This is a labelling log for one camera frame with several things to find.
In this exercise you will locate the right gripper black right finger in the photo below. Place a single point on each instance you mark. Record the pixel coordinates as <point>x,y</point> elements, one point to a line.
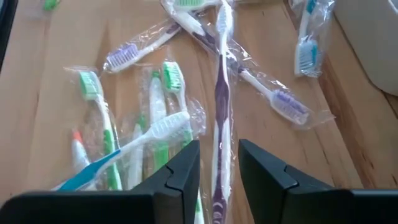
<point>267,186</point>

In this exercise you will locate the purple toothbrush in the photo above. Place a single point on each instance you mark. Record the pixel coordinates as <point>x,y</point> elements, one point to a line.
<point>124,56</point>
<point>222,99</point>
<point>289,105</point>

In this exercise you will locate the blue toothbrush in clear wrap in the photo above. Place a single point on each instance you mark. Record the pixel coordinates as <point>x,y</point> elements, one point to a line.
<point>93,169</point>
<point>306,56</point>

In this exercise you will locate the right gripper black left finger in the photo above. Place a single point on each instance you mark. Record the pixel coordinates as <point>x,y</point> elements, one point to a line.
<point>180,186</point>

